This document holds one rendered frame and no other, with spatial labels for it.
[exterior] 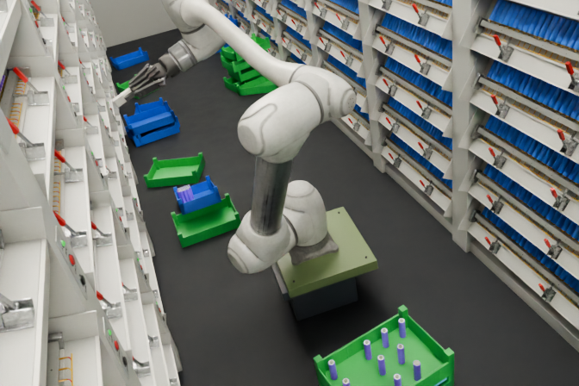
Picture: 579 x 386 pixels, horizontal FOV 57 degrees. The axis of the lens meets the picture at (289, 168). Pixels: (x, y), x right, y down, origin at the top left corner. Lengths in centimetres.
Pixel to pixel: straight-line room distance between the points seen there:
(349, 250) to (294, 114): 82
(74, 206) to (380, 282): 133
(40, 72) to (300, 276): 107
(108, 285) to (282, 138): 53
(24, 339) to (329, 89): 95
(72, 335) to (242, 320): 131
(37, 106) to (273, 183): 62
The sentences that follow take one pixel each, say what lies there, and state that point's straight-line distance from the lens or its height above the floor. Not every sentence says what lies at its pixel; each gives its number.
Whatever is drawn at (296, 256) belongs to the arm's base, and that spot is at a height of 27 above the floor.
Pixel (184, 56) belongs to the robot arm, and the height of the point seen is 101.
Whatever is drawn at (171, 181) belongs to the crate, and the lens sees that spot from 304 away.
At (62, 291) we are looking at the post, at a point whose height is 106.
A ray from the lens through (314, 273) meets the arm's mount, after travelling 191.
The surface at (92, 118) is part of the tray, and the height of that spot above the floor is 76.
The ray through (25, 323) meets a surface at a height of 116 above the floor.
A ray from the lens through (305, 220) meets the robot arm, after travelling 183.
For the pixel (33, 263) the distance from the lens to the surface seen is 76.
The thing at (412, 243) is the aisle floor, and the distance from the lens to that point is 235.
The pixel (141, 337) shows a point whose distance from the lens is 145.
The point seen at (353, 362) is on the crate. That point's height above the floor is 32.
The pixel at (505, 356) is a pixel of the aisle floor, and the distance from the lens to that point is 199.
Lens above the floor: 156
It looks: 32 degrees down
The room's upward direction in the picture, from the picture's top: 11 degrees counter-clockwise
